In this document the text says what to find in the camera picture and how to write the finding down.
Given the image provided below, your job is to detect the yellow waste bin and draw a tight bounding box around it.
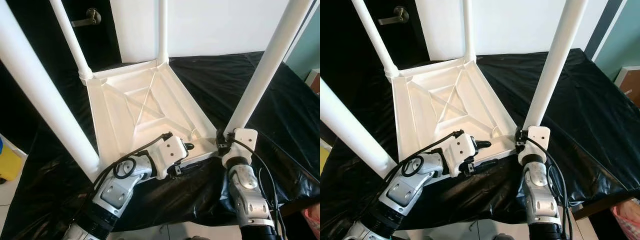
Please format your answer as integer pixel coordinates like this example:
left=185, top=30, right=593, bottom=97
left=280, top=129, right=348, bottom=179
left=0, top=135, right=26, bottom=183
left=320, top=142, right=331, bottom=173

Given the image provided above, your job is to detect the white plastic table leg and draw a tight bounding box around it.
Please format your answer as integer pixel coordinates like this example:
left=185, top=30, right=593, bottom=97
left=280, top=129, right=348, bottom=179
left=49, top=0, right=93, bottom=83
left=320, top=92, right=398, bottom=179
left=0, top=0, right=103, bottom=182
left=351, top=0, right=400, bottom=78
left=223, top=0, right=313, bottom=136
left=157, top=0, right=170, bottom=63
left=522, top=0, right=588, bottom=132
left=462, top=0, right=477, bottom=62

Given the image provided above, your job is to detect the dark wooden table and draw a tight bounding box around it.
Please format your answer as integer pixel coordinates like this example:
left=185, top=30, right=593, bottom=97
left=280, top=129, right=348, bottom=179
left=572, top=195, right=626, bottom=219

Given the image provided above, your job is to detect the black plastic table cover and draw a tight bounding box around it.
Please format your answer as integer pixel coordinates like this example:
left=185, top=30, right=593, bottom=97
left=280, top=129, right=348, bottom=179
left=320, top=47, right=640, bottom=236
left=0, top=50, right=321, bottom=240

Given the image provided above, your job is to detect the metal door handle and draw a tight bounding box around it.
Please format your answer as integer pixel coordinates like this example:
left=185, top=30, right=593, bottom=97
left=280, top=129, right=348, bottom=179
left=377, top=6, right=410, bottom=26
left=70, top=7, right=102, bottom=28

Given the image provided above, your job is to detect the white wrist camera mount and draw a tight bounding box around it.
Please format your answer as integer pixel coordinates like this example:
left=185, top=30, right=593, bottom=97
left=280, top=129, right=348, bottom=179
left=151, top=134, right=190, bottom=180
left=222, top=128, right=259, bottom=168
left=447, top=132, right=478, bottom=178
left=517, top=126, right=551, bottom=166

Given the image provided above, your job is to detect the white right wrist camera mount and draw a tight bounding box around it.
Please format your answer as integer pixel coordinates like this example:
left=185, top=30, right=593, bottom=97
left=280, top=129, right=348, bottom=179
left=222, top=128, right=259, bottom=168
left=517, top=126, right=551, bottom=166

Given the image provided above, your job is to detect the black door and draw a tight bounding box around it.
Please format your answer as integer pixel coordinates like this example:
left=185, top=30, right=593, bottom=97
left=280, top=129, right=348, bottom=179
left=5, top=0, right=123, bottom=91
left=320, top=0, right=431, bottom=101

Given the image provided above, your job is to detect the brown wooden cabinet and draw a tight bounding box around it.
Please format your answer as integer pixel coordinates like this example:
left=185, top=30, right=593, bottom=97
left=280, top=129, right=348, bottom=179
left=615, top=66, right=640, bottom=108
left=306, top=69, right=321, bottom=93

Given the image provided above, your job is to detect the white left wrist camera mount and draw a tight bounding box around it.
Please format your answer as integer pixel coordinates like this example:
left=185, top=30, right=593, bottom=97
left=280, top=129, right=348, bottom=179
left=151, top=134, right=190, bottom=180
left=447, top=132, right=478, bottom=178

